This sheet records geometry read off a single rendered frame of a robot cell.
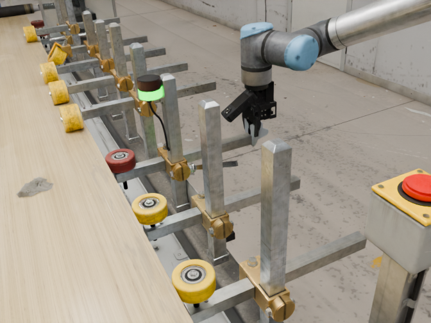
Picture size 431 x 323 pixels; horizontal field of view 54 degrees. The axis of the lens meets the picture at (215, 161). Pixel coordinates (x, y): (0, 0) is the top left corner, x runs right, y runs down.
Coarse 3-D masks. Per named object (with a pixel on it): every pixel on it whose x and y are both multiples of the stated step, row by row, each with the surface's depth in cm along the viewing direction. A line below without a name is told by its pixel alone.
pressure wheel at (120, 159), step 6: (114, 150) 118; (120, 150) 118; (126, 150) 118; (108, 156) 115; (114, 156) 116; (120, 156) 115; (126, 156) 115; (132, 156) 115; (108, 162) 113; (114, 162) 112; (120, 162) 112; (126, 162) 113; (132, 162) 115; (114, 168) 113; (120, 168) 113; (126, 168) 114; (132, 168) 115; (126, 186) 120
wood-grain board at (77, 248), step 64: (0, 64) 196; (0, 128) 136; (0, 192) 104; (64, 192) 102; (0, 256) 84; (64, 256) 83; (128, 256) 82; (0, 320) 70; (64, 320) 70; (128, 320) 69
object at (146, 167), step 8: (240, 136) 132; (248, 136) 131; (224, 144) 128; (232, 144) 130; (240, 144) 131; (248, 144) 132; (184, 152) 125; (192, 152) 124; (200, 152) 125; (152, 160) 121; (160, 160) 121; (192, 160) 125; (136, 168) 118; (144, 168) 119; (152, 168) 120; (160, 168) 122; (120, 176) 117; (128, 176) 118; (136, 176) 119
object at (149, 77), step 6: (138, 78) 105; (144, 78) 105; (150, 78) 104; (156, 78) 104; (162, 96) 107; (150, 102) 107; (162, 102) 108; (156, 114) 110; (162, 126) 112; (168, 150) 116
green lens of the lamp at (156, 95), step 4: (160, 88) 105; (140, 92) 104; (144, 92) 104; (148, 92) 104; (152, 92) 104; (156, 92) 104; (160, 92) 106; (140, 96) 105; (144, 96) 104; (148, 96) 104; (152, 96) 104; (156, 96) 105; (160, 96) 106; (144, 100) 105; (148, 100) 105; (152, 100) 105
